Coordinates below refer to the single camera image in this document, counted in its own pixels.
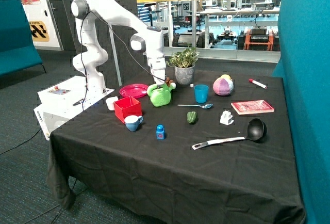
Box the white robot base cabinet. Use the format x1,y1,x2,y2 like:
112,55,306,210
34,76,113,140

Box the black tablecloth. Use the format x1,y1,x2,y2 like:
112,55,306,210
46,74,306,223

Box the black ladle with metal handle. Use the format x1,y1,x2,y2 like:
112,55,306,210
192,118,267,150

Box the blue teacup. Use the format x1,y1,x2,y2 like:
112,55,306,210
124,115,143,132

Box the green toy bell pepper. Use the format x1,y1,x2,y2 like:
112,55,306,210
187,111,197,124

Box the small white cup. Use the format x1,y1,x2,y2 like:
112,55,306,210
106,96,119,111

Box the red book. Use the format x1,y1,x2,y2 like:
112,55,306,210
231,100,275,115

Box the red plastic box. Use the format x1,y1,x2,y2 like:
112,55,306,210
114,97,142,123

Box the blue plastic cup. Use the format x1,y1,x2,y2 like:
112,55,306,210
194,84,209,103

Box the blue toy block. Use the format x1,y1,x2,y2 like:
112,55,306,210
156,124,165,140

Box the green toy watering can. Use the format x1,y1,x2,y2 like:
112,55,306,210
147,82,176,107

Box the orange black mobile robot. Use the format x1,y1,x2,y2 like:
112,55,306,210
243,26,274,51

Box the potted plant in grey pot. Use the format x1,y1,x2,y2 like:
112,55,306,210
166,47,200,85

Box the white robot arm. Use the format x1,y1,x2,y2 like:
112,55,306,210
71,0,166,95

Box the yellow black warning sign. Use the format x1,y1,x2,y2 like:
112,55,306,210
29,21,50,42

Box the metal spoon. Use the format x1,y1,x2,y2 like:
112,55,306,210
177,103,213,109

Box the pink purple soft ball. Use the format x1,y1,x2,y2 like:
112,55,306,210
213,74,234,96

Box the teal sofa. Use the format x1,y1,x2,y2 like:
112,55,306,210
0,0,43,76

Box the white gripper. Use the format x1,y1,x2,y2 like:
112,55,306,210
147,57,166,84

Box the white power adapter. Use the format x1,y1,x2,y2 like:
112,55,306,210
220,110,234,125

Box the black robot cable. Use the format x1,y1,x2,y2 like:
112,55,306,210
79,11,166,111

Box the pink plastic plate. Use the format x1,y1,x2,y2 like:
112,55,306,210
119,83,148,99

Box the teal partition panel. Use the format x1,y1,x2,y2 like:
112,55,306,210
273,0,329,223

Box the orange plush toy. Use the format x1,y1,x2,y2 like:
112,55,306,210
165,77,174,87

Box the red whiteboard marker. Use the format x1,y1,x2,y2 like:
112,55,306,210
249,78,268,89

